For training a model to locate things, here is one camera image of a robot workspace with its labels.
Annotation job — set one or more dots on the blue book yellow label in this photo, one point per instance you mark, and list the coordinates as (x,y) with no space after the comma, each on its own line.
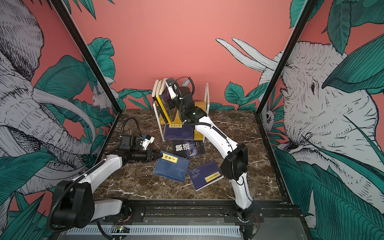
(205,175)
(172,167)

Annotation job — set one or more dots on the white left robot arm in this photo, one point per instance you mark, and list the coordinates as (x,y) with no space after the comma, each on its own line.
(73,203)

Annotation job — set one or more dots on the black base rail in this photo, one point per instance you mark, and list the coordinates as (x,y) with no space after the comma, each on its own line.
(226,209)

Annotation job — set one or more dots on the dark wolf eye book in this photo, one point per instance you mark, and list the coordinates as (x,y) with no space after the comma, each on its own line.
(188,148)

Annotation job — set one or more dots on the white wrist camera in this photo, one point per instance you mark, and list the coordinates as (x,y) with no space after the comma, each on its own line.
(172,90)
(146,141)

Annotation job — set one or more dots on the black corner frame post right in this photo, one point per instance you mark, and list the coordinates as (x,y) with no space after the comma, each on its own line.
(297,31)

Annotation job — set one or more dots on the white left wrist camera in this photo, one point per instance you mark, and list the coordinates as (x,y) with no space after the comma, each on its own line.
(146,141)

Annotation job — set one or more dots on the black corner frame post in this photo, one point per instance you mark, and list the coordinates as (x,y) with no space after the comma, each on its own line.
(297,31)
(84,49)

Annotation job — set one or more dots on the white slotted cable duct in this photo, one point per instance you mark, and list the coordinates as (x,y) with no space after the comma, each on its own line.
(163,230)

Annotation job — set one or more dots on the yellow cartoon cover book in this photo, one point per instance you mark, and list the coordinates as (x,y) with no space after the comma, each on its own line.
(162,95)

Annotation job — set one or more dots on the black book with gold title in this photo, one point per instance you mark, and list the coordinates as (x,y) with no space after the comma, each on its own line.
(157,103)

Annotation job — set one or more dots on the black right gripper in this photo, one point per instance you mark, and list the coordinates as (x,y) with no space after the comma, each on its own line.
(172,102)

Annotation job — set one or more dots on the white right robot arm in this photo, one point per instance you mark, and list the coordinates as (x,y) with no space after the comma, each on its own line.
(235,156)

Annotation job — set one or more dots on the purple book on lower shelf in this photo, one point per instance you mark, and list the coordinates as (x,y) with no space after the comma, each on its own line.
(178,132)

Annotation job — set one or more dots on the white wooden book rack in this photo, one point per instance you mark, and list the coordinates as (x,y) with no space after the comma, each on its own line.
(193,115)

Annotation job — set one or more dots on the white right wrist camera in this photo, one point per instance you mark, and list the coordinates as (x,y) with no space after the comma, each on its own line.
(172,90)

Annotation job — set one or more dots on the black corner frame post left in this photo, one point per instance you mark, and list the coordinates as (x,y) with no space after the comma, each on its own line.
(84,49)

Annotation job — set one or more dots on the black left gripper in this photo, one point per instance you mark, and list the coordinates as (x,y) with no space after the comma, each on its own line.
(149,155)

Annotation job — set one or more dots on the purple portrait cover book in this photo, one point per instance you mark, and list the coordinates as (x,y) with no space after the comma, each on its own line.
(172,107)

